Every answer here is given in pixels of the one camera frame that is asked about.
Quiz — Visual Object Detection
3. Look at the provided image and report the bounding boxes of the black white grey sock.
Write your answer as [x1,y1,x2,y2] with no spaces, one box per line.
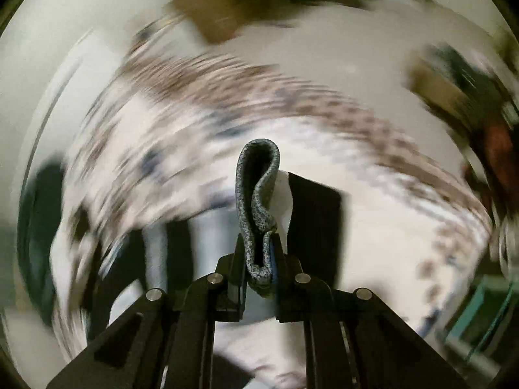
[269,171,343,287]

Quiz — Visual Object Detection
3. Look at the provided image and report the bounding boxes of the grey speckled sock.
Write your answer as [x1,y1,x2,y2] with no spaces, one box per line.
[235,139,281,289]

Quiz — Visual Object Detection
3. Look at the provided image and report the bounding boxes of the floral fleece blanket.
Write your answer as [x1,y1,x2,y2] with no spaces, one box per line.
[50,55,491,360]

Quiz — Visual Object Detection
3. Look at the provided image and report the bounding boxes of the brown cardboard box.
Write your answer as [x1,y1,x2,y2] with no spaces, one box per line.
[171,0,291,44]

